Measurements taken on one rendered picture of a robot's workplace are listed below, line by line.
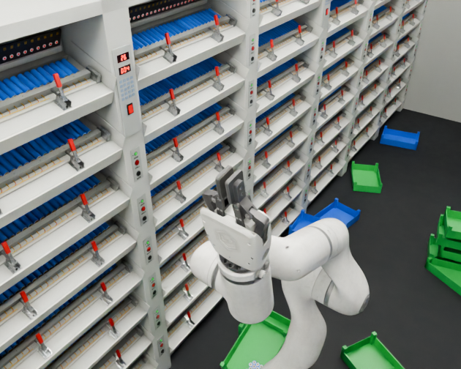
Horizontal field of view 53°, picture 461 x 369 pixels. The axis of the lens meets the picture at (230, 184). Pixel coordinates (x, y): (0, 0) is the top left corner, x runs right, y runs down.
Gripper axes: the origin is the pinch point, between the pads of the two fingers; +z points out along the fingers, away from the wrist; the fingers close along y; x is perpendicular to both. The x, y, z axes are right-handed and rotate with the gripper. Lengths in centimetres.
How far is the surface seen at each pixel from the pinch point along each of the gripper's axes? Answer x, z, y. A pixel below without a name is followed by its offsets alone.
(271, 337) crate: 50, -169, 38
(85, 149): 20, -41, 77
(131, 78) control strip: 40, -26, 72
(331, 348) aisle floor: 66, -181, 14
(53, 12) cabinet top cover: 24, 1, 71
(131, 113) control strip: 36, -37, 71
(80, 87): 26, -22, 76
